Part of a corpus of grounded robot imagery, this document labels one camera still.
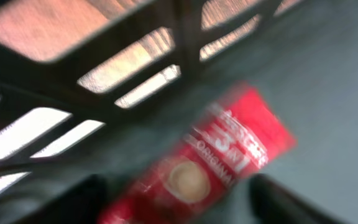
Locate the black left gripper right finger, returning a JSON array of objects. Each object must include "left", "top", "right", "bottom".
[{"left": 249, "top": 174, "right": 345, "bottom": 224}]

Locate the red coffee sachet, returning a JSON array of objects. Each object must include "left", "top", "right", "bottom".
[{"left": 98, "top": 85, "right": 296, "bottom": 224}]

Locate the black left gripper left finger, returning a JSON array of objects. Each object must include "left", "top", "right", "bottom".
[{"left": 17, "top": 174, "right": 108, "bottom": 224}]

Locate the grey plastic mesh basket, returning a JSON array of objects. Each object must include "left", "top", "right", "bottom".
[{"left": 0, "top": 1, "right": 358, "bottom": 223}]

